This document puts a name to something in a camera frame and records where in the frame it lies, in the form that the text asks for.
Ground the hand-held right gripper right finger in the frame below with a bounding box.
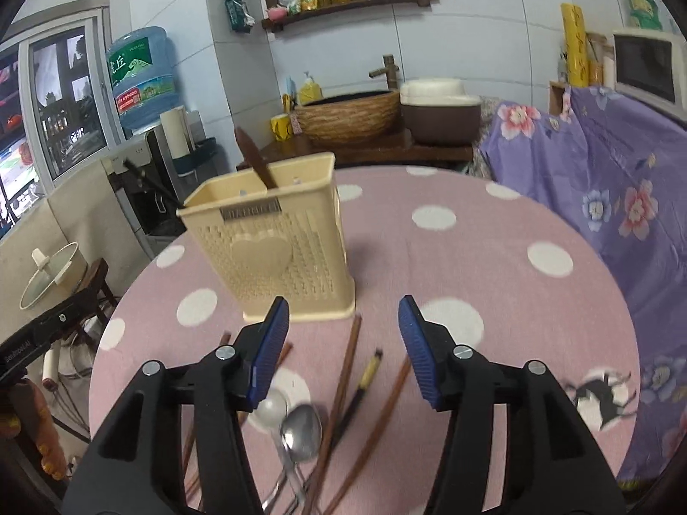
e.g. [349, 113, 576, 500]
[398, 295, 626, 515]

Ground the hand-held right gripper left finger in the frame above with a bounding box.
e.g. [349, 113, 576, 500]
[61, 296, 291, 515]

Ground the black chopstick with yellow band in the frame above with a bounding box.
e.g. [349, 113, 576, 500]
[290, 348, 384, 515]

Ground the metal spoon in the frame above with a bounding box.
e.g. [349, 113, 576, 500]
[263, 403, 324, 515]
[256, 386, 301, 515]

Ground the beige plastic utensil holder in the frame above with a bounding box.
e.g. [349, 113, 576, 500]
[177, 153, 358, 324]

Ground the person's left hand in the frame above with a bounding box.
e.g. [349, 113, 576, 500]
[5, 378, 68, 481]

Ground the glass pot lid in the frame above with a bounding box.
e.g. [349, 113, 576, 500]
[20, 241, 81, 310]

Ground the wooden stool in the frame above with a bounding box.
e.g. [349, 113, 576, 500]
[70, 257, 119, 333]

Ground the pink polka dot tablecloth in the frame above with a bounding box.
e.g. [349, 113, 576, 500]
[88, 165, 639, 515]

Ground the water dispenser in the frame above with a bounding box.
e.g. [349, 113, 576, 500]
[102, 126, 218, 248]

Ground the brown wooden spoon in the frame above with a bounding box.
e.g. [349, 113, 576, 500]
[234, 127, 279, 190]

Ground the teal roll holder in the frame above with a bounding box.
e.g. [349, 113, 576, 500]
[172, 136, 218, 178]

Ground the dark wooden counter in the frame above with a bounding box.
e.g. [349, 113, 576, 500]
[236, 131, 476, 170]

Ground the brown cooker with white lid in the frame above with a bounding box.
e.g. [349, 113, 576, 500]
[400, 78, 482, 145]

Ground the window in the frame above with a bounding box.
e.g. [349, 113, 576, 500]
[0, 8, 127, 237]

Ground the paper towel roll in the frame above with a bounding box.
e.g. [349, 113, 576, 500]
[160, 107, 195, 159]

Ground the woven basin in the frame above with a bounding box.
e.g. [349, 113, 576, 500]
[294, 88, 402, 145]

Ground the purple floral cloth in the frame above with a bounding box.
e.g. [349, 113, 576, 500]
[472, 86, 687, 489]

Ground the yellow soap bottle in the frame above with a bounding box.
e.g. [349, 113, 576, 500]
[298, 72, 323, 105]

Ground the blue water bottle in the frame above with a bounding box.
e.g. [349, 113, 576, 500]
[106, 26, 180, 135]

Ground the bronze faucet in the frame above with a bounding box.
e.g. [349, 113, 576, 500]
[368, 55, 402, 92]

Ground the cardboard box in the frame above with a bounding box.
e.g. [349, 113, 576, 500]
[548, 80, 572, 121]

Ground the green hanging packet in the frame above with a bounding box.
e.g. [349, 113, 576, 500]
[224, 0, 255, 33]

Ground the yellow roll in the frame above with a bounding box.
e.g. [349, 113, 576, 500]
[561, 3, 588, 87]

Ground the white microwave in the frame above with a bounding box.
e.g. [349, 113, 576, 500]
[612, 29, 687, 119]

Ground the black utensil handle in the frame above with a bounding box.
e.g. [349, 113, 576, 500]
[123, 158, 186, 209]

